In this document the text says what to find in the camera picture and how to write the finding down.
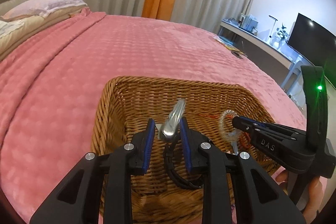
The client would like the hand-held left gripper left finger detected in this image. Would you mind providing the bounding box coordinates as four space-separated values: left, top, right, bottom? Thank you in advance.
29 118 155 224

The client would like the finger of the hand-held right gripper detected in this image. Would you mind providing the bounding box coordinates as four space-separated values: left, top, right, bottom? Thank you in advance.
239 116 289 130
232 116 308 141

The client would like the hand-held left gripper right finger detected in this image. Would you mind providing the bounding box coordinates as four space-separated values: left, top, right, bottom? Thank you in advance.
179 117 313 224

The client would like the clear spiral hair tie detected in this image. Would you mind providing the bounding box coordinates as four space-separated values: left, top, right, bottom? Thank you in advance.
218 110 248 146

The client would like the silver metal hair clip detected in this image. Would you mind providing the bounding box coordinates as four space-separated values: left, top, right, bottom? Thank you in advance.
157 98 187 141

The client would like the brown wicker basket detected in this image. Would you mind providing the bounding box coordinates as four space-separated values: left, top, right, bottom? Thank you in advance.
91 76 282 224

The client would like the person's right hand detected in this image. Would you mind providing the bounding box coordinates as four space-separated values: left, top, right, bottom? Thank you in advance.
276 170 324 224

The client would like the white chair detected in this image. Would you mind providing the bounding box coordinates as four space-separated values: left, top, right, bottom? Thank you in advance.
282 55 306 98

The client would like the yellow packet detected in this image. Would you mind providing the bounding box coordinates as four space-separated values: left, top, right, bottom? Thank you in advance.
214 36 244 53

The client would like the white desk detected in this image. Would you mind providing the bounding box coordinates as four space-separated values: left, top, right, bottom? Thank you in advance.
219 19 302 88

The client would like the white vase with flowers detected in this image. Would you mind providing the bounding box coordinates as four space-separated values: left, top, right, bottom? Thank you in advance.
273 22 289 50

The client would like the pink fleece blanket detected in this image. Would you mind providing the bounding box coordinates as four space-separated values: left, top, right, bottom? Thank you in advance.
0 11 315 224

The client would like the white desk lamp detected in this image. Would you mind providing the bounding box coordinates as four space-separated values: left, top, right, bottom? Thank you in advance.
268 15 279 40

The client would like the row of books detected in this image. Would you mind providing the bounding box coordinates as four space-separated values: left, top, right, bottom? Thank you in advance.
239 13 259 33

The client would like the black television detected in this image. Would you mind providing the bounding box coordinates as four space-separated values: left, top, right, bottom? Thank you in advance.
286 13 336 77

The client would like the beige quilt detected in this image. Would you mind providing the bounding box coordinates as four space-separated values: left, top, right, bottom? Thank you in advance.
0 7 90 62

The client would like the pink pillow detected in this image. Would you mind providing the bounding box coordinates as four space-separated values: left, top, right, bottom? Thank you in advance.
1 0 88 22

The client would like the white floral pillow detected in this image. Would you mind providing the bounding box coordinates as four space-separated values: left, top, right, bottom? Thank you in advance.
0 18 27 39

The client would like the black cord hair tie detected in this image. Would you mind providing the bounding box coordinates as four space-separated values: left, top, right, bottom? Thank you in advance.
163 140 204 190

